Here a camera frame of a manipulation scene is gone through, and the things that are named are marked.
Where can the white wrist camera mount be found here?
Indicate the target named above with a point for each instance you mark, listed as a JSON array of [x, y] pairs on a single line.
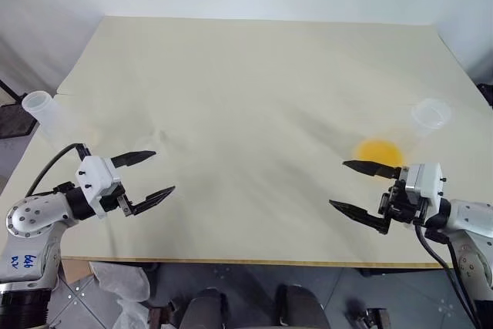
[[94, 176], [423, 180]]

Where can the dark object beside table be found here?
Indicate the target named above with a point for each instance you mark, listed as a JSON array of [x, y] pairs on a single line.
[[486, 96]]

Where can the small clear bottle, orange liquid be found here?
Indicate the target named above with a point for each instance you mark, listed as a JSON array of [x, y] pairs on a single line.
[[379, 152]]

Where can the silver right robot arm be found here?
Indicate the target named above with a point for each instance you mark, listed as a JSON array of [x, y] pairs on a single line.
[[471, 229]]

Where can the large translucent plastic bottle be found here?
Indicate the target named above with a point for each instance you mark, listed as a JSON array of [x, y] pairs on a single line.
[[52, 115]]

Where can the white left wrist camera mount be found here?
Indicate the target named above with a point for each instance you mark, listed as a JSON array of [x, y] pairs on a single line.
[[94, 176]]

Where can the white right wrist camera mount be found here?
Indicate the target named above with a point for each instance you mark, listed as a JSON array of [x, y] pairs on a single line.
[[423, 180]]

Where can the crumpled clear plastic bag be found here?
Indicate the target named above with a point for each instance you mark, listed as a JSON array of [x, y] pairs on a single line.
[[123, 290]]

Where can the dark rounded shape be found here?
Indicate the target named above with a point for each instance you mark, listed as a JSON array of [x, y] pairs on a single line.
[[204, 309], [302, 307]]

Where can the small dark metal floor object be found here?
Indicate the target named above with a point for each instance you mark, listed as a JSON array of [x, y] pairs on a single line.
[[367, 315]]

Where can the dark floor mat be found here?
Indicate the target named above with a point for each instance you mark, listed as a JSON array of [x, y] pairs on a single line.
[[13, 121]]

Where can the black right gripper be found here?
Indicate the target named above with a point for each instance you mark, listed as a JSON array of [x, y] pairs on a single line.
[[400, 207]]

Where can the brown cardboard piece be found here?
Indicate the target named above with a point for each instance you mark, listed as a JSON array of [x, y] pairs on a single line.
[[77, 269]]

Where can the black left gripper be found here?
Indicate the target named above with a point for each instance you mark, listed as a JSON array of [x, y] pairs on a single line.
[[111, 199]]

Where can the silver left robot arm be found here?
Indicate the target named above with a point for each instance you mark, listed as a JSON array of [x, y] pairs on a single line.
[[29, 229]]

